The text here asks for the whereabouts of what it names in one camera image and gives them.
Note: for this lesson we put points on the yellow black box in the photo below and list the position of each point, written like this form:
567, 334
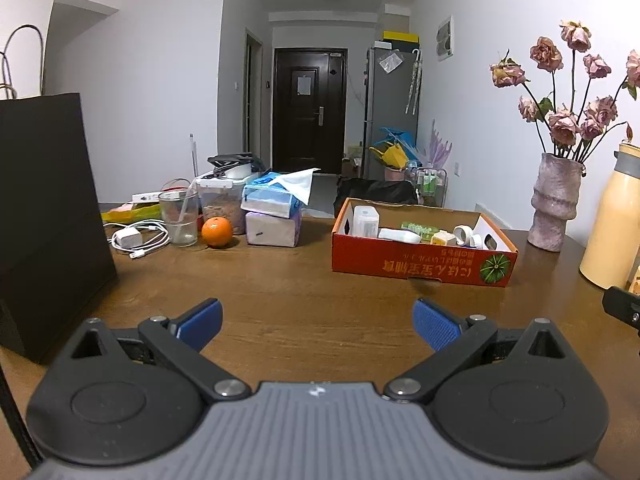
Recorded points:
400, 37

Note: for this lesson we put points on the blue tissue pack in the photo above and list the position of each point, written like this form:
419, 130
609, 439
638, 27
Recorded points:
267, 202

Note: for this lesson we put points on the trolley cart with bottles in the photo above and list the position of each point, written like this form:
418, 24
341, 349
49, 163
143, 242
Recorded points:
427, 182

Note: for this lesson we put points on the yellow shopping bag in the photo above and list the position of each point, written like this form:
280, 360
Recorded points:
392, 156

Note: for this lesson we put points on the grey refrigerator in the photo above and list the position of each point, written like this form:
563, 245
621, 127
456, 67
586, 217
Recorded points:
385, 110

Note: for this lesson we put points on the small cardboard box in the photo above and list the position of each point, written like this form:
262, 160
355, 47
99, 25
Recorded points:
352, 162

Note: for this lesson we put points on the red orange cardboard box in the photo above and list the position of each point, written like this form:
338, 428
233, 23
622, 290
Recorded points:
410, 265

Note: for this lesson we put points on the white power strip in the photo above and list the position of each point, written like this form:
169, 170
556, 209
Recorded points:
150, 196

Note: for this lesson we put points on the orange fruit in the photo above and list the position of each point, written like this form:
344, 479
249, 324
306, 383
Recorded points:
217, 232

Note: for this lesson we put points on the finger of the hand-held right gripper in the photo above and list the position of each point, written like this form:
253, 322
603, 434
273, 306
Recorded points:
622, 305

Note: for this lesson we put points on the black white appliance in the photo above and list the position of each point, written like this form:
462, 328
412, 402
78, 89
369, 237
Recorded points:
232, 162

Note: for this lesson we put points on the black paper bag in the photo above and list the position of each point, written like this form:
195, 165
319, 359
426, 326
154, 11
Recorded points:
45, 210

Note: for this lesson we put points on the white cylindrical container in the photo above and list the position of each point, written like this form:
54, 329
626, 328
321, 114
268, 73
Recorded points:
365, 222

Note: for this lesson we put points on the blue shopping bag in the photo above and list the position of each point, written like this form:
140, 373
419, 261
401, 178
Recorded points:
400, 136

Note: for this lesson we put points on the clear plastic pouch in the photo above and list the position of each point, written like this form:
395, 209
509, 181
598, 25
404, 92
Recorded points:
390, 61

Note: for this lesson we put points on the grey tape roll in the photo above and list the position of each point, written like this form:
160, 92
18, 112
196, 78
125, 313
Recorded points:
457, 234

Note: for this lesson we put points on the pink bucket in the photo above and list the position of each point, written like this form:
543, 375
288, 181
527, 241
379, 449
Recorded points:
395, 173

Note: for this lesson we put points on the clear plastic food container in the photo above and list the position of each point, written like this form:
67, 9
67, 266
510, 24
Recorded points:
220, 207

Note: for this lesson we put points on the bunch of dried pink roses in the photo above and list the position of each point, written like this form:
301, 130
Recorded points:
562, 125

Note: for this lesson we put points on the pink textured vase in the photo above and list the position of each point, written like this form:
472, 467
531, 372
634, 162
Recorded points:
552, 210

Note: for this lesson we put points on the purple dried flowers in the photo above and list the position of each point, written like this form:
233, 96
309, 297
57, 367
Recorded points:
440, 152

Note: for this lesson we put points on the cream yellow thermos flask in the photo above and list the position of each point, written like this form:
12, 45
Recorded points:
612, 235

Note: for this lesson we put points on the clear glass cup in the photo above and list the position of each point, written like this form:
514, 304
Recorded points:
180, 230

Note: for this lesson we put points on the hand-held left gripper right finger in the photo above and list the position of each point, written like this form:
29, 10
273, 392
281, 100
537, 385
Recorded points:
435, 325

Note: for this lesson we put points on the white wall electrical panel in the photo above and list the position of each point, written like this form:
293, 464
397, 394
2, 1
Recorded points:
444, 37

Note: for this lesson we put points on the purple tissue pack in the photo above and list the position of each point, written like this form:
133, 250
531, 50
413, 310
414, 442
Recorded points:
270, 230

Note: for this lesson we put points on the dark brown door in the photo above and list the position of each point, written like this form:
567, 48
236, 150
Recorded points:
307, 135

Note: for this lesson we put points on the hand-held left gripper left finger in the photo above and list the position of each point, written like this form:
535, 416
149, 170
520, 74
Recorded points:
202, 322

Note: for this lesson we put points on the green plastic bottle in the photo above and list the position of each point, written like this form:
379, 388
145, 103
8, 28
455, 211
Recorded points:
420, 227

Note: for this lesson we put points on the folded hanging umbrella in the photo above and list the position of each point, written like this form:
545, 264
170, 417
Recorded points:
414, 85

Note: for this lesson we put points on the yellow snack bag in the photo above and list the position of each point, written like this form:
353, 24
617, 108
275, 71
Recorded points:
125, 215

